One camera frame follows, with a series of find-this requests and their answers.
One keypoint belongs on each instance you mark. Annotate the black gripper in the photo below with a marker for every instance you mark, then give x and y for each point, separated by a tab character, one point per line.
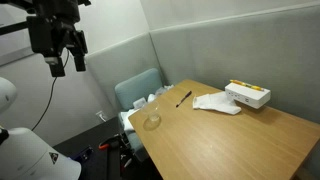
46	36

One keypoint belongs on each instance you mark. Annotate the white napkin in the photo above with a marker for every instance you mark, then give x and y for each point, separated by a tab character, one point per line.
216	101

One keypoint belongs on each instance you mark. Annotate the teal upholstered chair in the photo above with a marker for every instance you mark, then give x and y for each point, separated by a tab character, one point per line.
136	90

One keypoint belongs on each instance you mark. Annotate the clear glass bowl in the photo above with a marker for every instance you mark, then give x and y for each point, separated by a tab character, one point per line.
151	111

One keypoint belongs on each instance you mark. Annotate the clear crumpled plastic bag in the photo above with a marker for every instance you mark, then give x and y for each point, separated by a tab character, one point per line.
163	90

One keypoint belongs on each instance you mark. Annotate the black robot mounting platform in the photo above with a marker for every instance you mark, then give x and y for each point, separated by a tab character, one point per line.
100	163

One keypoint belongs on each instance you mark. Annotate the black pen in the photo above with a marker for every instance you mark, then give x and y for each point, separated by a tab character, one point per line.
184	99

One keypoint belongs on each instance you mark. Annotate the yellow marker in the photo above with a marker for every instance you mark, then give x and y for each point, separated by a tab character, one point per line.
246	85

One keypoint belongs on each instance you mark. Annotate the white power strip box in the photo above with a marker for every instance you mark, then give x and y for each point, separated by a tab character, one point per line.
248	95

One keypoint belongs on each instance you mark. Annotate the white wall outlet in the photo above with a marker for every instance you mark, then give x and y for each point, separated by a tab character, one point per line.
101	116

